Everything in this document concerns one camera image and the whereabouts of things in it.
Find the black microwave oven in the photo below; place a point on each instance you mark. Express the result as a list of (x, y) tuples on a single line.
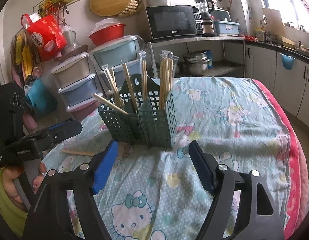
[(168, 22)]

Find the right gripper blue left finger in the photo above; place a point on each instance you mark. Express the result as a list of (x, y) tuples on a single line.
[(102, 164)]

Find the white kitchen cabinets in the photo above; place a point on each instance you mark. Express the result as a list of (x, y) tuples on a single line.
[(289, 87)]

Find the pink blanket under cloth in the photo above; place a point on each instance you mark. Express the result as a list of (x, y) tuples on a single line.
[(297, 202)]

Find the person's left hand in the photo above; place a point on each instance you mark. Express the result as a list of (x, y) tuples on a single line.
[(11, 182)]

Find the red plastic basin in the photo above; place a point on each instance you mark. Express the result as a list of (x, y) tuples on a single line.
[(107, 34)]

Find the left pastel drawer tower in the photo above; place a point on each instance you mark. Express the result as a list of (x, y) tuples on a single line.
[(76, 81)]

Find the wooden cutting board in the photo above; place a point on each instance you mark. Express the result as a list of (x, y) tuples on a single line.
[(273, 21)]

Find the stainless steel pot stack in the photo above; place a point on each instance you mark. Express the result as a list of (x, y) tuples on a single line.
[(198, 62)]

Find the right pastel drawer tower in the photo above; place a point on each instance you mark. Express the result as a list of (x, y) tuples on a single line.
[(112, 53)]

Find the pastel drawer tower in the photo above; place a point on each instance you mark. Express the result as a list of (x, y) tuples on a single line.
[(76, 81), (112, 53)]

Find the blue tote bag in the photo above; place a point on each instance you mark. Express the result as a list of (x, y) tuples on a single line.
[(40, 100)]

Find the dark green utensil basket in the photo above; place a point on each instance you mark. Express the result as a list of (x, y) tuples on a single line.
[(149, 125)]

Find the blue hanging bin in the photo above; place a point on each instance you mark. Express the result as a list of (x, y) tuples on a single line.
[(287, 61)]

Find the hello kitty patterned tablecloth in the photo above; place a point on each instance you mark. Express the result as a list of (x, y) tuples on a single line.
[(221, 171)]

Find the black blender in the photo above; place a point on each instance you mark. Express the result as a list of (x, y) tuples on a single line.
[(205, 8)]

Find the round bamboo tray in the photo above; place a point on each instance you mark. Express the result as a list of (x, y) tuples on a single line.
[(108, 7)]

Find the red shopping bag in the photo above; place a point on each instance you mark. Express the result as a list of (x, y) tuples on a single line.
[(46, 36)]

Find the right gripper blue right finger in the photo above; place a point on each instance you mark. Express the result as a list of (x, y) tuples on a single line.
[(205, 165)]

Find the wooden chopstick pair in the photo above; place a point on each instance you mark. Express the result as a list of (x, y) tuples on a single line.
[(164, 79), (90, 154), (129, 84), (117, 99), (109, 104), (172, 64), (142, 57)]

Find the blue dish rack box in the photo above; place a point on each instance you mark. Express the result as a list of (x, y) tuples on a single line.
[(226, 28)]

